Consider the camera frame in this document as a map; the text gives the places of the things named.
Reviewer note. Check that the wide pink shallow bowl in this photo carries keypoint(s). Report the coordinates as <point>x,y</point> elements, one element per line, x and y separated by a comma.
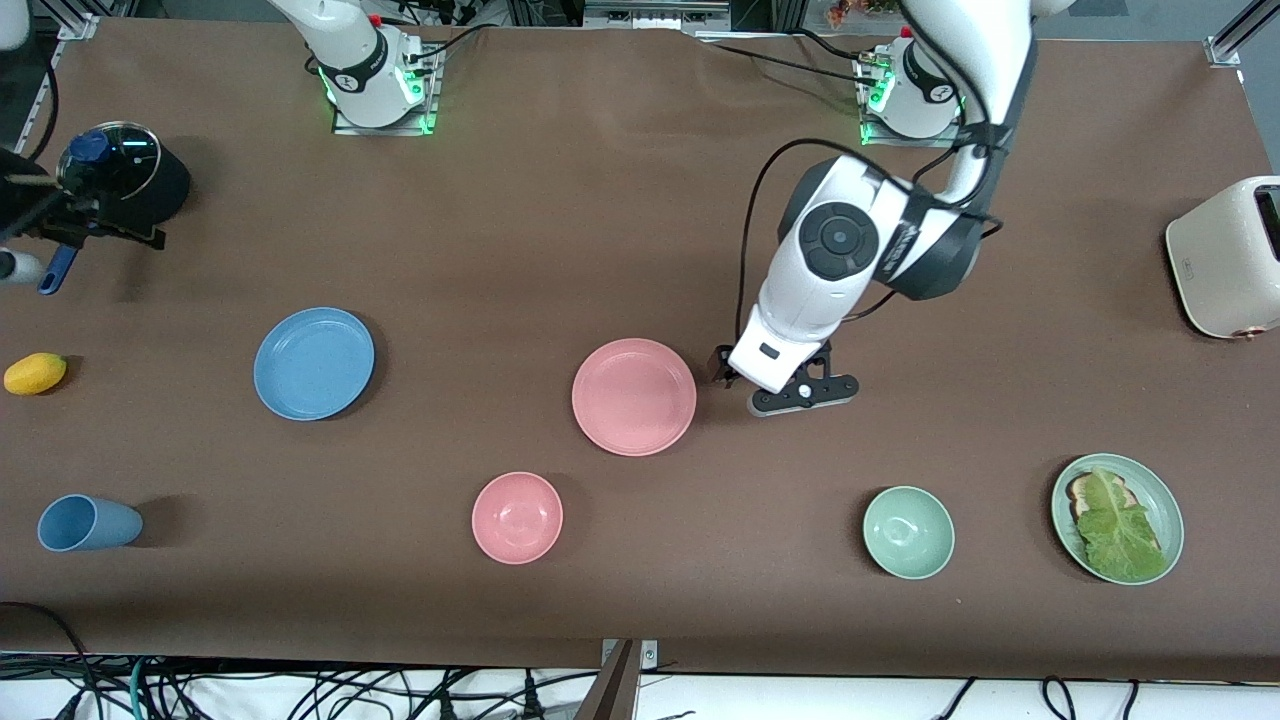
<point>634,397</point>

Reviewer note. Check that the wide blue shallow bowl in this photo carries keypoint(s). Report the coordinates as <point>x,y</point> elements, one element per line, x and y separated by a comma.
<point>313,363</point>

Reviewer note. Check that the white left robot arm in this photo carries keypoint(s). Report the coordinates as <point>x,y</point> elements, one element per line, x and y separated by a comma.
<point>850,270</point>

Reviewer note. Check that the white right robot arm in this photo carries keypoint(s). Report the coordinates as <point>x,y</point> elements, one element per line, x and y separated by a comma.
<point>350,50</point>

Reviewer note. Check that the glass lid with blue knob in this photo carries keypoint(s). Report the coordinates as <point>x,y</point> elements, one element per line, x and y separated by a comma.
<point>125,155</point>

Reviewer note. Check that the yellow lemon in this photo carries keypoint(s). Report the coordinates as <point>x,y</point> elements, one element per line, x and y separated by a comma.
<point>35,373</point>

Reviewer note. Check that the brown table cover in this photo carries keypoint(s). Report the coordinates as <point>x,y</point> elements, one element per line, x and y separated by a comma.
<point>600,200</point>

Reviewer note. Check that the small green deep bowl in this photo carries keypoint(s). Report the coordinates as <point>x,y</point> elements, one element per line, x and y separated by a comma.
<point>908,532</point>

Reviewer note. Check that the small pink deep bowl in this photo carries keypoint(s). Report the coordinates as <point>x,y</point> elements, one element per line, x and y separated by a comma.
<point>517,518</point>

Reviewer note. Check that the blue plastic cup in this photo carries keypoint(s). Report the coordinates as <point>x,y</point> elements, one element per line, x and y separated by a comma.
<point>85,523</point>

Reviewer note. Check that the toasted bread slice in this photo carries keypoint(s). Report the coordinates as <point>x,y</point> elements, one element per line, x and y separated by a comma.
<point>1080,492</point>

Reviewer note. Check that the orange artificial flowers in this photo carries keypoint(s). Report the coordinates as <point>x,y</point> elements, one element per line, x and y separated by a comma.
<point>860,10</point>

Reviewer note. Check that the grey metal box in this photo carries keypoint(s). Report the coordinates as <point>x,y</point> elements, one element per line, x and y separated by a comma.
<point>655,12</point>

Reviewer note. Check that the green lettuce leaf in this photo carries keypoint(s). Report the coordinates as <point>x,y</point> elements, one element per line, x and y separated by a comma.
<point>1120,535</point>

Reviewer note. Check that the wide green shallow bowl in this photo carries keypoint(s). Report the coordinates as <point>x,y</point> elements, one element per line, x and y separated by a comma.
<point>1165,510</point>

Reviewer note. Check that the beige toaster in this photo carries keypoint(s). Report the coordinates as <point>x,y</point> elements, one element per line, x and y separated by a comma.
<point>1225,260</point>

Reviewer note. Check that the aluminium frame rail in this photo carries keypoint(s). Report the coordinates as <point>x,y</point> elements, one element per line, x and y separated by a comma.
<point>78,27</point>
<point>1235,40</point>

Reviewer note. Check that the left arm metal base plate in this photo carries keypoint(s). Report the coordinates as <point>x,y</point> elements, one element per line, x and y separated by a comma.
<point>900,140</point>

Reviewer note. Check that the silver table clamp bracket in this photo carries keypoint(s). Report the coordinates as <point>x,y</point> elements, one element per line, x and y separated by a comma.
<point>648,654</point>

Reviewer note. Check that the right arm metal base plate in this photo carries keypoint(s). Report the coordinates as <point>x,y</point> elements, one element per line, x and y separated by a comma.
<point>385,130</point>

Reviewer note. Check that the dark brown post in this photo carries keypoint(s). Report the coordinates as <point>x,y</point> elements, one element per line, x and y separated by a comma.
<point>612,690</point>

